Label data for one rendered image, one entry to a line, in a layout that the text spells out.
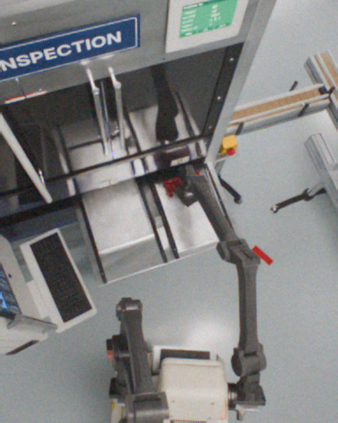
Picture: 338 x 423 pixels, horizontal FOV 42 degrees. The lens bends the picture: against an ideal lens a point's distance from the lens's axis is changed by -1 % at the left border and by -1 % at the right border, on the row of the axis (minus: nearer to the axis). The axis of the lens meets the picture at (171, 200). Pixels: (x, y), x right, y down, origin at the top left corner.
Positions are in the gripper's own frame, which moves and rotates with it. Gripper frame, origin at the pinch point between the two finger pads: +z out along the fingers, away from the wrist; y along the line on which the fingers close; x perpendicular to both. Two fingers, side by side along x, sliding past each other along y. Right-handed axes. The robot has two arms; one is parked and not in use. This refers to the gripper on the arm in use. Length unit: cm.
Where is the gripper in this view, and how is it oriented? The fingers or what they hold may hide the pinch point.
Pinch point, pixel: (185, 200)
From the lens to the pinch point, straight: 204.6
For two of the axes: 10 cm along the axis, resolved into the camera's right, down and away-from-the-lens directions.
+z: -0.7, 3.0, 9.5
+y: -5.4, -8.1, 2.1
